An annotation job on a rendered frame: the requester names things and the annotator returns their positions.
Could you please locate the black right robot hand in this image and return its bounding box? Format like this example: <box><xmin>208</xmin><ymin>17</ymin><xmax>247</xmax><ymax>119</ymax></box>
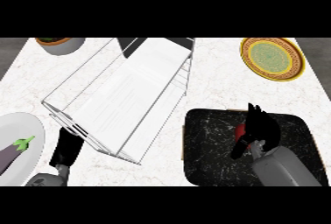
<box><xmin>231</xmin><ymin>102</ymin><xmax>283</xmax><ymax>160</ymax></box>

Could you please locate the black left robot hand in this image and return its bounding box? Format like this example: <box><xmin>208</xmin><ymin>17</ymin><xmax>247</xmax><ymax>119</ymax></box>
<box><xmin>48</xmin><ymin>126</ymin><xmax>86</xmax><ymax>168</ymax></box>

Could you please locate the red tomato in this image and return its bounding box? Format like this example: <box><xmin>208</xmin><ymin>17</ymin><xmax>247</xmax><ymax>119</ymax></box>
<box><xmin>234</xmin><ymin>122</ymin><xmax>247</xmax><ymax>139</ymax></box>

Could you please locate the black marbled tray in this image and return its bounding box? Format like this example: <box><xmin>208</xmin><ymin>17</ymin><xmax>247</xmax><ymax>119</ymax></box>
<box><xmin>182</xmin><ymin>108</ymin><xmax>331</xmax><ymax>187</ymax></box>

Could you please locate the white plate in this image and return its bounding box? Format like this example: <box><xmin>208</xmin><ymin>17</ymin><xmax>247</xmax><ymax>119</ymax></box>
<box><xmin>0</xmin><ymin>112</ymin><xmax>48</xmax><ymax>187</ymax></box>

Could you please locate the purple eggplant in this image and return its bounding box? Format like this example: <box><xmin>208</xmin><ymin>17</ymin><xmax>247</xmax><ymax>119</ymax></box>
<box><xmin>0</xmin><ymin>136</ymin><xmax>38</xmax><ymax>176</ymax></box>

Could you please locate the yellow patterned plate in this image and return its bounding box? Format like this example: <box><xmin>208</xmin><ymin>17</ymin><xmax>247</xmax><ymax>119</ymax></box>
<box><xmin>240</xmin><ymin>37</ymin><xmax>308</xmax><ymax>82</ymax></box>

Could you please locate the grey potted plant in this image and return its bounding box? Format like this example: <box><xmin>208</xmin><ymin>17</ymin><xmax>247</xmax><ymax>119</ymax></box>
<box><xmin>36</xmin><ymin>37</ymin><xmax>88</xmax><ymax>56</ymax></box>

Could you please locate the white tiered wire shelf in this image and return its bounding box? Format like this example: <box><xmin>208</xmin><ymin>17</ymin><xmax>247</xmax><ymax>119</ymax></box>
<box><xmin>41</xmin><ymin>37</ymin><xmax>197</xmax><ymax>166</ymax></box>

